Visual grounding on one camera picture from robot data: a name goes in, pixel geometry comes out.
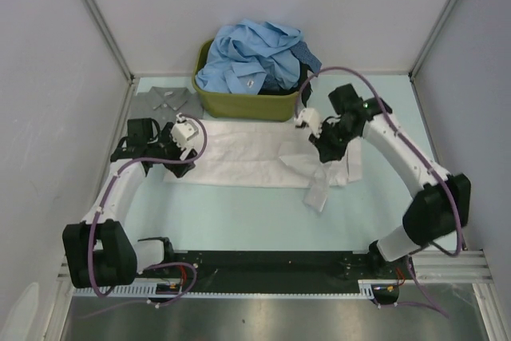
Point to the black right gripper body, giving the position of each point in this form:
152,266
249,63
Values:
334,139

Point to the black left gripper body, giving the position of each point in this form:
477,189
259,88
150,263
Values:
166,149

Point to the white long sleeve shirt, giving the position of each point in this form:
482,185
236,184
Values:
270,155

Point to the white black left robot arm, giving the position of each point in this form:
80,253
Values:
98,251

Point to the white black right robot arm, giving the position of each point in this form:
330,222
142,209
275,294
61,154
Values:
439,199

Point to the light blue long sleeve shirt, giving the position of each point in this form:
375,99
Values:
245,57

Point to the folded grey polo shirt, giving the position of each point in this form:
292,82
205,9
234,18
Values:
163,104

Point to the black garment in basket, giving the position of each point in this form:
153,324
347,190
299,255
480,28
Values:
304,91

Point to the olive green plastic basket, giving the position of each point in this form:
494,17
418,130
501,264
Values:
265,107

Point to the dark blue patterned shirt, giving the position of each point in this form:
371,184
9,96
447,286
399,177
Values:
302,52

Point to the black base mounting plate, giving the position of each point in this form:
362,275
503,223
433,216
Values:
288,273

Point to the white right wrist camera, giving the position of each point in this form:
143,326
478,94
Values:
309,118

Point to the white slotted cable duct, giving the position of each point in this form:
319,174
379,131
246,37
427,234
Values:
153,290

